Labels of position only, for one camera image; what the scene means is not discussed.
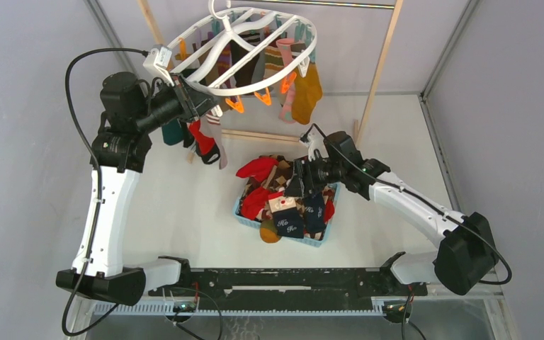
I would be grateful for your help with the wooden rack frame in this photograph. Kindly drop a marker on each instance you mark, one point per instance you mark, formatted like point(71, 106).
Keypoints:
point(253, 31)

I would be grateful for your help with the white clothespin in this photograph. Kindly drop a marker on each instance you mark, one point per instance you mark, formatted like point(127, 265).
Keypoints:
point(303, 66)

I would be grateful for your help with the brown argyle sock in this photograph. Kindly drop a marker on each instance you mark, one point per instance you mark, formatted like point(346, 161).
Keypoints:
point(280, 174)

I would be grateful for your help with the navy sock with lettering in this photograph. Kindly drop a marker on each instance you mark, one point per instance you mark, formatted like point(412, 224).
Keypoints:
point(286, 217)

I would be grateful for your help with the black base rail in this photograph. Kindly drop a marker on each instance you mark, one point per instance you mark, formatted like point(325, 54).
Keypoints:
point(365, 281)

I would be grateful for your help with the light blue plastic basket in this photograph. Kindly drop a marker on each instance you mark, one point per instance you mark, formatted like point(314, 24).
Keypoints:
point(331, 195)

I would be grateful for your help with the white round clip hanger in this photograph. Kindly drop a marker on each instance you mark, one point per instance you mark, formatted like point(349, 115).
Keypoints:
point(235, 22)

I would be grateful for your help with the red and cream Christmas sock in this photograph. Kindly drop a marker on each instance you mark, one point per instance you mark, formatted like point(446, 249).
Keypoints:
point(206, 147)

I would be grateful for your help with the pink sock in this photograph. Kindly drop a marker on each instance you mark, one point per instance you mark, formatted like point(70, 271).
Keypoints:
point(286, 100)

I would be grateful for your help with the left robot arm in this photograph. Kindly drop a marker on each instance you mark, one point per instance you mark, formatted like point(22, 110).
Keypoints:
point(118, 155)

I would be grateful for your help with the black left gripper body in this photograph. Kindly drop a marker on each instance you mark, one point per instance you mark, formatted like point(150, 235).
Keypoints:
point(188, 111)

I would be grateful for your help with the mustard yellow sock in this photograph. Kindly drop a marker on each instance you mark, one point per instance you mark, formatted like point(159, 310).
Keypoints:
point(308, 91)

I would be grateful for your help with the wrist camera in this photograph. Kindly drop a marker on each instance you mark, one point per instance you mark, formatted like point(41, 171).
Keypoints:
point(157, 63)
point(314, 142)

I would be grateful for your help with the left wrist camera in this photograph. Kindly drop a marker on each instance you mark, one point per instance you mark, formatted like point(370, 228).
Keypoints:
point(157, 63)

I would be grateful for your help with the orange clothespin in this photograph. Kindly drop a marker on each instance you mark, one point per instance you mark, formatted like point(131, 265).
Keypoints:
point(264, 96)
point(235, 103)
point(287, 82)

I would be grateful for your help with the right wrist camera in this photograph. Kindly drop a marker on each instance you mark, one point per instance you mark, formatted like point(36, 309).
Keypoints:
point(314, 142)

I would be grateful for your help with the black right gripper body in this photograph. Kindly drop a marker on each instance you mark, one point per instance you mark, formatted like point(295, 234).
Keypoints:
point(317, 172)

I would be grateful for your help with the grey ribbed sock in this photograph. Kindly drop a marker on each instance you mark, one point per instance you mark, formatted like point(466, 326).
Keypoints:
point(215, 131)

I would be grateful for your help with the olive orange-toe sock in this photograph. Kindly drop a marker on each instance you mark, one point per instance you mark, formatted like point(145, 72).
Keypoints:
point(268, 232)

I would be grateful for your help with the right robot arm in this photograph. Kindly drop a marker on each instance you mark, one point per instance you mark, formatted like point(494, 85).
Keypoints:
point(464, 251)

